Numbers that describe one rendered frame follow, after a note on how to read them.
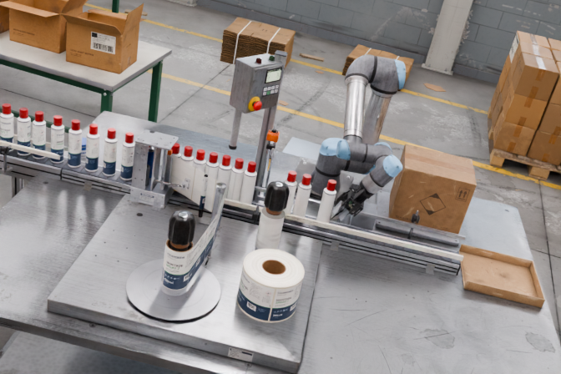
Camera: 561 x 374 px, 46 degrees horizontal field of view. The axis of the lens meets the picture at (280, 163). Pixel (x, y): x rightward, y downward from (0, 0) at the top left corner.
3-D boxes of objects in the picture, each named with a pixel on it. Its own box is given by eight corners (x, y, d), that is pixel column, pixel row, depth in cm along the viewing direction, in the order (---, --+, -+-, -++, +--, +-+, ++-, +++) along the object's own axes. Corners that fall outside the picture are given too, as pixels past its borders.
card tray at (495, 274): (463, 289, 255) (467, 280, 253) (458, 251, 278) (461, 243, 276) (541, 307, 254) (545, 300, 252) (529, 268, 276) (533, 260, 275)
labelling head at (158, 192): (128, 199, 258) (133, 142, 246) (140, 184, 270) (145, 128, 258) (163, 208, 258) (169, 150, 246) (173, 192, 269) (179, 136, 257)
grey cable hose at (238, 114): (227, 149, 269) (235, 102, 259) (229, 145, 272) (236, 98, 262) (235, 150, 268) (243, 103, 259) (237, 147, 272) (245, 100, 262)
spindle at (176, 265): (156, 292, 213) (164, 218, 200) (164, 275, 221) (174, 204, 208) (183, 299, 213) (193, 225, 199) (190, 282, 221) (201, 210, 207)
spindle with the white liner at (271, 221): (250, 257, 241) (264, 187, 227) (255, 243, 249) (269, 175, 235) (275, 263, 240) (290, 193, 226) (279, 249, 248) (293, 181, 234)
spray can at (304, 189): (290, 220, 266) (300, 177, 257) (292, 214, 271) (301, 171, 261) (303, 224, 266) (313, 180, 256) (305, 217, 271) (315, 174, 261)
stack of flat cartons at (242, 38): (218, 60, 662) (222, 30, 647) (232, 46, 709) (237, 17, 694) (280, 76, 655) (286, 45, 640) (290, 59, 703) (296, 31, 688)
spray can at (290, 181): (275, 217, 267) (285, 174, 257) (278, 211, 271) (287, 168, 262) (288, 220, 266) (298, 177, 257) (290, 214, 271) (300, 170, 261)
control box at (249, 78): (228, 104, 256) (235, 58, 247) (260, 97, 267) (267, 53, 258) (245, 115, 250) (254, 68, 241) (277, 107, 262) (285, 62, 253)
